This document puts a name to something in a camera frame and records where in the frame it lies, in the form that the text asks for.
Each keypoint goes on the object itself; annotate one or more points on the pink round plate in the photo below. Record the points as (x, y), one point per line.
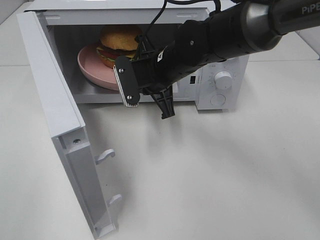
(94, 70)

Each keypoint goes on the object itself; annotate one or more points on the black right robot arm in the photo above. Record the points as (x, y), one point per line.
(250, 26)

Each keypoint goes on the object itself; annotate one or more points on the white microwave door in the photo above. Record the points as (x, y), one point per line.
(66, 124)

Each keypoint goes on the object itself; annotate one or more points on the lower white timer knob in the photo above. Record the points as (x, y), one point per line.
(223, 80)

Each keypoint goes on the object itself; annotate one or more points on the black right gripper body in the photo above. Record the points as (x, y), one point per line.
(163, 68)

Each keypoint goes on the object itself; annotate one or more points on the burger with lettuce and cheese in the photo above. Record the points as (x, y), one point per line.
(117, 40)

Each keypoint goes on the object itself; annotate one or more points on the white microwave oven body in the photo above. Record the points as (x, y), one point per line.
(60, 38)

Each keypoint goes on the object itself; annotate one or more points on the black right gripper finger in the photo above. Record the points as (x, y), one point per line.
(165, 101)
(145, 50)

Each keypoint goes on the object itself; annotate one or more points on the round white door button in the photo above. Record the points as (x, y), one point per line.
(218, 100)

